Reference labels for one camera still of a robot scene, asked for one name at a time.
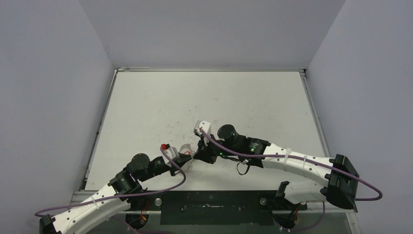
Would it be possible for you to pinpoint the red tagged key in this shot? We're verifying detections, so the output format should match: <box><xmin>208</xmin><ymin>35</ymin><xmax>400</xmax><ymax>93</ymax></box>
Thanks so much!
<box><xmin>182</xmin><ymin>159</ymin><xmax>194</xmax><ymax>172</ymax></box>

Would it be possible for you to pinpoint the metal key holder ring plate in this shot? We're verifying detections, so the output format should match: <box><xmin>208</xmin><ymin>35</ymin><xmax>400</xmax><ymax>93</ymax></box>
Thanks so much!
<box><xmin>179</xmin><ymin>143</ymin><xmax>195</xmax><ymax>158</ymax></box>

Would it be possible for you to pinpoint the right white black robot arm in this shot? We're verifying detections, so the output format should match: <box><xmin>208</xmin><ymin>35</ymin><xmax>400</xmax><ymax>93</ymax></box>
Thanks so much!
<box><xmin>193</xmin><ymin>121</ymin><xmax>359</xmax><ymax>210</ymax></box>

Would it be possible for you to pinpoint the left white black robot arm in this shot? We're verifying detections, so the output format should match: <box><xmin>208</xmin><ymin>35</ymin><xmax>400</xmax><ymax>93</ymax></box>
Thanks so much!
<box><xmin>39</xmin><ymin>148</ymin><xmax>192</xmax><ymax>234</ymax></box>

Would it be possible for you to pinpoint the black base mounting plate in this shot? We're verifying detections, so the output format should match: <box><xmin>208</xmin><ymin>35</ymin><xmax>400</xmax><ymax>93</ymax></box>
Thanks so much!
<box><xmin>125</xmin><ymin>190</ymin><xmax>307</xmax><ymax>229</ymax></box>

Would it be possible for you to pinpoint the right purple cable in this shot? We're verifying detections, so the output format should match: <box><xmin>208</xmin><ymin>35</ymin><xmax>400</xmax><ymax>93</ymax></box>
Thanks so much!
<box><xmin>199</xmin><ymin>127</ymin><xmax>384</xmax><ymax>233</ymax></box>

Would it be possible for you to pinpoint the purple cable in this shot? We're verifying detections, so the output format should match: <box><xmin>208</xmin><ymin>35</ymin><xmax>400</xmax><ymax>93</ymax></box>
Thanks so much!
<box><xmin>34</xmin><ymin>144</ymin><xmax>187</xmax><ymax>234</ymax></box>
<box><xmin>199</xmin><ymin>127</ymin><xmax>384</xmax><ymax>233</ymax></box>

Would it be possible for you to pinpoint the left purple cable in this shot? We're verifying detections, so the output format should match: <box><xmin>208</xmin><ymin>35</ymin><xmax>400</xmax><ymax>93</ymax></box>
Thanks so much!
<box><xmin>34</xmin><ymin>144</ymin><xmax>187</xmax><ymax>234</ymax></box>

